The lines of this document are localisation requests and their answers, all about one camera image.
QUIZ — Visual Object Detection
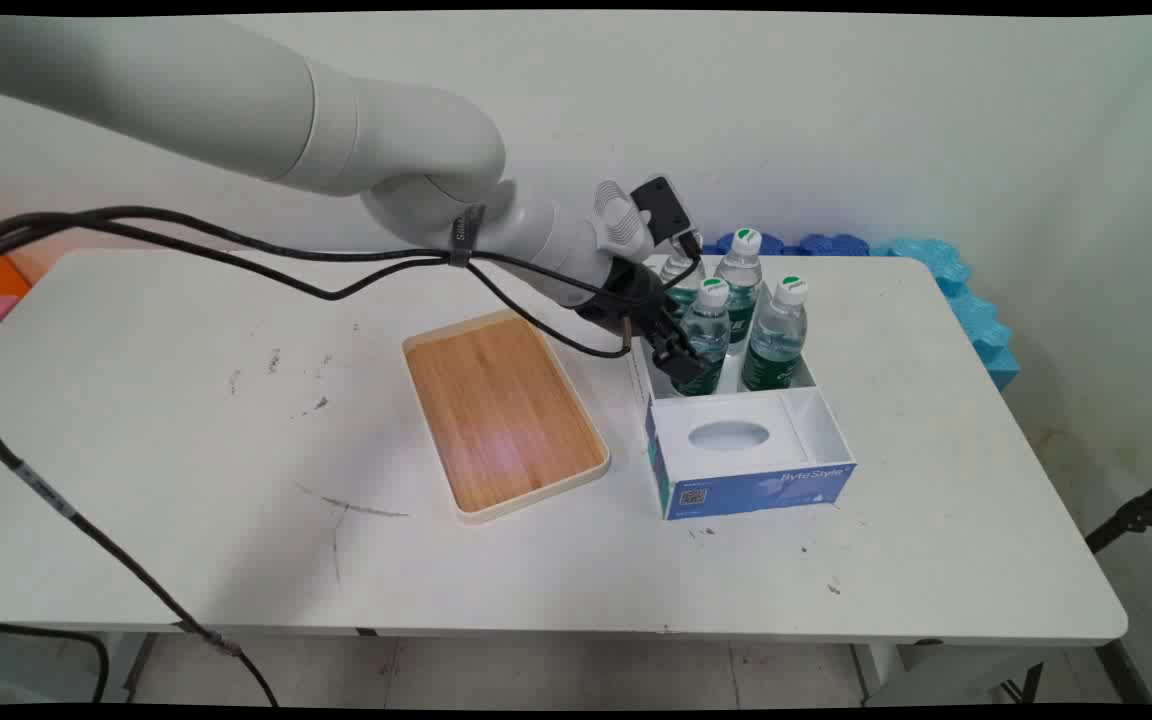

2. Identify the black tripod stand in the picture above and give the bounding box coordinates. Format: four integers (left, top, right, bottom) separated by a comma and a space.
1084, 465, 1152, 706

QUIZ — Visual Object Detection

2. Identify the blue and white cardboard box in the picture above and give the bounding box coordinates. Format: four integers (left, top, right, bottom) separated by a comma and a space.
631, 255, 857, 521

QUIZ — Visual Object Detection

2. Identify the light blue foam mat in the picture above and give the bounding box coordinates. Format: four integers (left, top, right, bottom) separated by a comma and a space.
871, 237, 1022, 393

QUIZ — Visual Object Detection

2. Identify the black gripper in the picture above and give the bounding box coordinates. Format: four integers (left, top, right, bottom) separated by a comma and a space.
576, 260, 709, 397

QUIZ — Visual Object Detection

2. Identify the clear water bottle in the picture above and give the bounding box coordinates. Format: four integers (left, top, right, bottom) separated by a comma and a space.
671, 277, 734, 396
658, 245, 707, 311
741, 275, 810, 393
714, 228, 765, 346

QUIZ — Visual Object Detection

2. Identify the black cable with white label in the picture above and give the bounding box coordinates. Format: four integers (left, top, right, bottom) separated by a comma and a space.
0, 395, 279, 707

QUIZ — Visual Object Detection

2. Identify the wooden tray, cream rim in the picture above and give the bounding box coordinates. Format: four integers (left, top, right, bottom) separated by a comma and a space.
401, 308, 612, 526

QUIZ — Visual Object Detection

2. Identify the grey table leg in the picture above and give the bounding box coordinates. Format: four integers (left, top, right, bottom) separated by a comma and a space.
121, 632, 159, 703

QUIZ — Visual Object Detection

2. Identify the dark blue foam mat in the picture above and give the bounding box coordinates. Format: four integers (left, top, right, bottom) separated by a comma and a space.
701, 230, 872, 258

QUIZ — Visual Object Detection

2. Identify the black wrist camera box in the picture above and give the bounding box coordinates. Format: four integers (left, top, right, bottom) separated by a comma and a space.
631, 176, 693, 241

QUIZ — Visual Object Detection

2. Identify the grey cable strap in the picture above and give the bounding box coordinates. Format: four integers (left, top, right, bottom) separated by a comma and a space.
448, 205, 487, 269

